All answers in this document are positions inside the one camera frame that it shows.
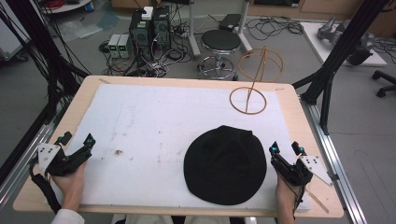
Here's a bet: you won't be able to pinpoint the flat black box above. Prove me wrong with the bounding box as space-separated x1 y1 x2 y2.
218 13 243 33

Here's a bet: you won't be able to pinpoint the black metal frame strut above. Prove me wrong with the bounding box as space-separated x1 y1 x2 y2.
291 0 391 135
5 0 92 125

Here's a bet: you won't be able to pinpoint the aluminium rail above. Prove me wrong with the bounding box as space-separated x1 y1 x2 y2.
0 101 68 210
299 94 369 224

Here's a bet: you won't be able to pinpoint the black computer tower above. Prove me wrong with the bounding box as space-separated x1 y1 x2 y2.
128 8 154 63
151 5 173 51

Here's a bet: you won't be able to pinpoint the grey robot part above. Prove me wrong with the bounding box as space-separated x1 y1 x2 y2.
317 16 375 66

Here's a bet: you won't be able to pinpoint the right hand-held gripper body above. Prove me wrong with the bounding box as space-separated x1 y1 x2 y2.
270 154 333 188

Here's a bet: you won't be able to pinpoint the black sleeved gripper cable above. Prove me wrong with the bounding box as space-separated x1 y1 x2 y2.
28 158 64 215

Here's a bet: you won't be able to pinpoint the small white box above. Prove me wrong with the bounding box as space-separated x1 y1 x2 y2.
141 6 154 21

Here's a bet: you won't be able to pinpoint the clear plastic sheet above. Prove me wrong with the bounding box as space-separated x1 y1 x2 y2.
58 18 105 42

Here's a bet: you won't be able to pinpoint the white floor platform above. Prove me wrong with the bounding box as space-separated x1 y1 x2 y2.
300 21 388 68

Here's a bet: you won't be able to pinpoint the computer tower units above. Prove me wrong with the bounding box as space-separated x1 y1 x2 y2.
98 6 195 78

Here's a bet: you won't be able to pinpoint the person's right hand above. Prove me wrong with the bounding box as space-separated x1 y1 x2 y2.
275 174 304 218

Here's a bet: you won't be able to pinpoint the black round stool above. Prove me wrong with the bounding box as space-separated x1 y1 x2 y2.
196 29 243 81

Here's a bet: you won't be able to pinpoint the black office chair base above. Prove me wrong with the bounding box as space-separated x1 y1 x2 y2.
371 69 396 99

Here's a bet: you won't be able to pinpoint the person's left hand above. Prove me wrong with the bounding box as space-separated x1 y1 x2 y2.
50 161 89 211

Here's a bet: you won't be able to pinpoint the black floor cable tangle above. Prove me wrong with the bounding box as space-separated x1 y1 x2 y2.
245 14 304 42

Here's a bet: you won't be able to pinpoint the grey power supply unit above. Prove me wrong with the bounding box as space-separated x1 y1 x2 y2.
107 34 121 59
118 34 134 59

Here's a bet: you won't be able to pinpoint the black knit hat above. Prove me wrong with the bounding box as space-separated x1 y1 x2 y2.
183 124 268 206

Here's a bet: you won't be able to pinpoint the white stand leg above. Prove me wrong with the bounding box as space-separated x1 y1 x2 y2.
237 0 254 53
186 0 203 61

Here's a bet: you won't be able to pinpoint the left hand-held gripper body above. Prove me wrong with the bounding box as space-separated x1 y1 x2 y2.
37 143 93 177

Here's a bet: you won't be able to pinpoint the thin wooden strip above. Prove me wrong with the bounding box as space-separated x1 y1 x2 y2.
304 186 331 215

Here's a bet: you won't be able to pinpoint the round white table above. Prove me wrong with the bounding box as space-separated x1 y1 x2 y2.
39 0 93 15

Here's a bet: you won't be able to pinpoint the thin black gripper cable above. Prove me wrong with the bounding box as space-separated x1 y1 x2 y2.
292 184 306 217

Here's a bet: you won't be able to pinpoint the white foam mat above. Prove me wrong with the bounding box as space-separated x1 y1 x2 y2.
50 83 312 213

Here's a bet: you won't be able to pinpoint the wooden hat stand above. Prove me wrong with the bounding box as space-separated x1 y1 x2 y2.
229 46 285 116

